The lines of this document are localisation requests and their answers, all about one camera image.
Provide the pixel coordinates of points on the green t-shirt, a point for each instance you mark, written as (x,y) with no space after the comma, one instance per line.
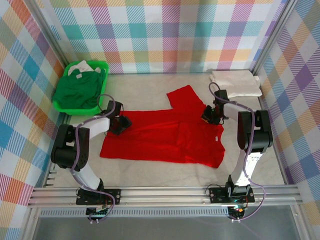
(75,90)

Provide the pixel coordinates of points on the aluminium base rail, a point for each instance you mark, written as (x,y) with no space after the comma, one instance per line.
(162,193)

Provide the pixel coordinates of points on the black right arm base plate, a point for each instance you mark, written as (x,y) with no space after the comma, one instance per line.
(217,196)

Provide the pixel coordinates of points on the folded white t-shirt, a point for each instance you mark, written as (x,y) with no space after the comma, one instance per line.
(235,83)

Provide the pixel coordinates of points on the red t-shirt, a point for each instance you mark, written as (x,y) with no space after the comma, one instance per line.
(162,137)

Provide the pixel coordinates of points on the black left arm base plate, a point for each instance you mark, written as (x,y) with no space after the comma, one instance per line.
(112,196)

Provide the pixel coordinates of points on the green plastic bin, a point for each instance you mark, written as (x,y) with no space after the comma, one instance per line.
(75,111)

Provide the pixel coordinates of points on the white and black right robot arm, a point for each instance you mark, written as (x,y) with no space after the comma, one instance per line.
(257,140)

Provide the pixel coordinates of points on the aluminium frame post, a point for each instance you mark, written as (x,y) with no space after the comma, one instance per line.
(272,37)
(47,31)

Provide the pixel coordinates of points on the grey sheet panel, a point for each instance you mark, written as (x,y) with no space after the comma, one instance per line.
(162,228)

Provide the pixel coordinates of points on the aluminium frame leg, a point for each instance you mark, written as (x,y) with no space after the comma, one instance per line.
(298,220)
(31,225)

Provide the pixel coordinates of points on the crumpled white t-shirt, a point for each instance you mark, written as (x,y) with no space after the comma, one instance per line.
(80,66)

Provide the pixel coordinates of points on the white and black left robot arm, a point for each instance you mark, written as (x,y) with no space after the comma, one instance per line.
(97,126)

